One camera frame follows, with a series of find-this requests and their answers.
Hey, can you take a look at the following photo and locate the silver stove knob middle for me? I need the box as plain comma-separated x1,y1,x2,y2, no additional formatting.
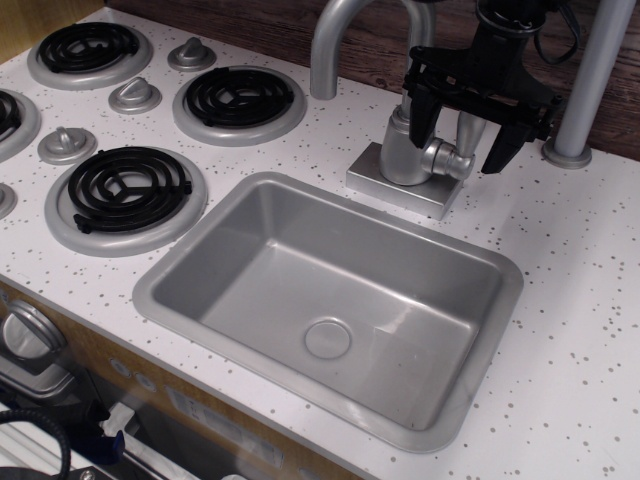
108,77,162,115

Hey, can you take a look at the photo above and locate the silver oven door handle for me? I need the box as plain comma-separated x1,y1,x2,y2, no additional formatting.
1,357,77,405

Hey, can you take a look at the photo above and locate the silver faucet lever handle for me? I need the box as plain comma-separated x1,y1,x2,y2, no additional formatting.
423,112,487,181

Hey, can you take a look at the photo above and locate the black cable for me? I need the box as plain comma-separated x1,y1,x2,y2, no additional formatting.
0,407,71,480
532,0,585,66

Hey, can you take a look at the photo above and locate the black coil burner back right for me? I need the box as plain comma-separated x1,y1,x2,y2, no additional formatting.
172,66,306,147

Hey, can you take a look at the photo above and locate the silver stove knob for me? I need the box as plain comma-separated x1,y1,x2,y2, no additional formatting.
108,77,162,115
167,37,217,72
37,127,97,166

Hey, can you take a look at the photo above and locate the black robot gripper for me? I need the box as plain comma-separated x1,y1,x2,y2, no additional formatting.
404,1,563,174

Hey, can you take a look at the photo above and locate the black coil burner back left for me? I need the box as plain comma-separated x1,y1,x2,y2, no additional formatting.
27,22,153,91

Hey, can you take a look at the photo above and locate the silver stove knob edge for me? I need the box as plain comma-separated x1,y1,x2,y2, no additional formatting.
0,183,17,219

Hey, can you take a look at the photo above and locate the black coil burner front right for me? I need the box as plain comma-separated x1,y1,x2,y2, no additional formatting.
45,147,208,257

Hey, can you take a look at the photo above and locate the silver stove knob lower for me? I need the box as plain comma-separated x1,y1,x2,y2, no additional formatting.
37,127,97,166

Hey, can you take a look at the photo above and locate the silver stove knob top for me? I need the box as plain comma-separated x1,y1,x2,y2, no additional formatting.
167,37,217,72

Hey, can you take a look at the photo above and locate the grey support pole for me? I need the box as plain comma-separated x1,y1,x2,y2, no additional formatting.
542,0,636,170

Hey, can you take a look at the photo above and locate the black cable bottom left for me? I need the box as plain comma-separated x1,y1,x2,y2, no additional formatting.
0,407,71,480

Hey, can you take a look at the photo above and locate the silver oven dial knob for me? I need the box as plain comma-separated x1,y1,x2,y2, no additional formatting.
1,300,66,374

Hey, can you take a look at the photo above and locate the black coil burner far left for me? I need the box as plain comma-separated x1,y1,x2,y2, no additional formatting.
1,89,41,162

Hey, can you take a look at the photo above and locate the black coil burner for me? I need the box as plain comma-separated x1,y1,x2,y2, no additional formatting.
27,22,153,91
172,66,306,147
45,147,208,257
1,89,41,162

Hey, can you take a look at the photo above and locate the silver toy kitchen faucet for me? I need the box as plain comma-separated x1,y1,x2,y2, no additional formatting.
309,0,467,220

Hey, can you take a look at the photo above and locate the black cable top right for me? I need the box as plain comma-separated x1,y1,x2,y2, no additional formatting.
532,0,585,66

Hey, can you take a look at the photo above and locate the grey plastic sink basin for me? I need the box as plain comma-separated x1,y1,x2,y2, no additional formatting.
133,172,524,453

